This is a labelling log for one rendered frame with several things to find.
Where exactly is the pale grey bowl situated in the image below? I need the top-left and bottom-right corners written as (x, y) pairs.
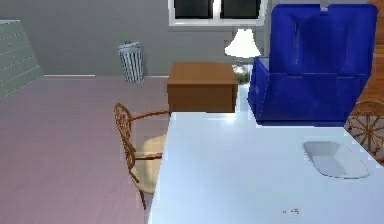
top-left (302, 140), bottom-right (371, 180)

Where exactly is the white table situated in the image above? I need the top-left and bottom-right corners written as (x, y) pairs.
top-left (147, 111), bottom-right (384, 224)

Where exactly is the white framed window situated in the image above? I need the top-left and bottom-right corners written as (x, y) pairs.
top-left (167, 0), bottom-right (269, 27)

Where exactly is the striped grey waste bin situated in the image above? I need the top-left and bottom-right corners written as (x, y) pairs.
top-left (117, 40), bottom-right (146, 84)

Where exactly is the pale green chest of drawers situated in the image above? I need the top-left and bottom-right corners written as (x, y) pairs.
top-left (0, 19), bottom-right (44, 100)

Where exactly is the blue open storage box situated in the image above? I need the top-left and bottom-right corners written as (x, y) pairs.
top-left (247, 3), bottom-right (379, 127)

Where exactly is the white shade table lamp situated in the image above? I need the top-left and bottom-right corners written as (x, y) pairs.
top-left (224, 28), bottom-right (262, 84)

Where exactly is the brown wooden side table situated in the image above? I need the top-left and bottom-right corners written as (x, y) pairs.
top-left (166, 61), bottom-right (240, 114)

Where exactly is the brown wicker chair cream seat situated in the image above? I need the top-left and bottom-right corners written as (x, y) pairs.
top-left (113, 102), bottom-right (172, 211)

